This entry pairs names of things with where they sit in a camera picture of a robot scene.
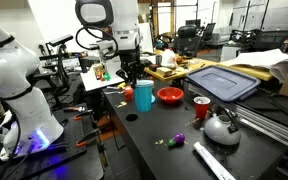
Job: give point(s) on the tan flat box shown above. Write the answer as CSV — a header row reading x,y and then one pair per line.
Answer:
x,y
164,71

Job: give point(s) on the white tube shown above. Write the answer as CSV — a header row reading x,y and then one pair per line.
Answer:
x,y
212,161

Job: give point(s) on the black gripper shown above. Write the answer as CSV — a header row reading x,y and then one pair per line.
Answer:
x,y
130,61

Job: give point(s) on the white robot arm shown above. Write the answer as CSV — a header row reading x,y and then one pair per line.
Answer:
x,y
20,100

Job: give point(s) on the teal blue plastic cup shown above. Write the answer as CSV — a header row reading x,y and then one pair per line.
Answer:
x,y
143,100

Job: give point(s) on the white foam board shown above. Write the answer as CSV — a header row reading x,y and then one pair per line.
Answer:
x,y
90,81

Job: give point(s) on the dark blue bin lid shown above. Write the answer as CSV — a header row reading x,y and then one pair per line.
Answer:
x,y
222,81

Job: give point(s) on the silver spoon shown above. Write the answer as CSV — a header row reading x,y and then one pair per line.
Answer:
x,y
112,88

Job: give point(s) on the toy banana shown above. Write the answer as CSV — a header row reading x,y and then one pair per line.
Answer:
x,y
121,85

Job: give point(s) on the green toy ball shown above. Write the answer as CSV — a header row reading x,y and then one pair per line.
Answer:
x,y
106,77

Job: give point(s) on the red plastic party cup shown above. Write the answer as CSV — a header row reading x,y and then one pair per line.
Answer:
x,y
201,108

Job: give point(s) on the silver fork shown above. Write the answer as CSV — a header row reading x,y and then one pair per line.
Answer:
x,y
114,92

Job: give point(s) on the black orange bar clamp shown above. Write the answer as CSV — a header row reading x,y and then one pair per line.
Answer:
x,y
82,117
85,139

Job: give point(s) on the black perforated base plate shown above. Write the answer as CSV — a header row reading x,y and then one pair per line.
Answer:
x,y
50,160

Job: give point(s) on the red bowl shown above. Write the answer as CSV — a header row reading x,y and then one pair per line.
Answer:
x,y
170,96

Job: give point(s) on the small chip crumb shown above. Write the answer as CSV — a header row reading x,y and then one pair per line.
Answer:
x,y
159,142

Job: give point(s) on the black camera on stand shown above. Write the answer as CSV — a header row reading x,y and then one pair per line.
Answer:
x,y
60,40

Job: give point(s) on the small blue plate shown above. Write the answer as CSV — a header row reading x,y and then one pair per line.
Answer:
x,y
153,99

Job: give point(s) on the white paper pile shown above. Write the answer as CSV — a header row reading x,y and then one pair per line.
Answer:
x,y
267,60

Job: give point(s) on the wooden board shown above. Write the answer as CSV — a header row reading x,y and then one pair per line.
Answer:
x,y
254,72

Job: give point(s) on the purple toy eggplant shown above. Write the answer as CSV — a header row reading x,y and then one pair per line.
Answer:
x,y
178,138

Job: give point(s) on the silver headed orange clamp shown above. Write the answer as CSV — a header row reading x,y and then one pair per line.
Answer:
x,y
78,109

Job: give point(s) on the wooden table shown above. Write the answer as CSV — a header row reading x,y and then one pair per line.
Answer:
x,y
184,71

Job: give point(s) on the tortilla chip piece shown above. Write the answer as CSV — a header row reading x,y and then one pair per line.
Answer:
x,y
121,104

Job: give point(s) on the black office chair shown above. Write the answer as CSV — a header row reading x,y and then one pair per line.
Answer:
x,y
187,33
209,31

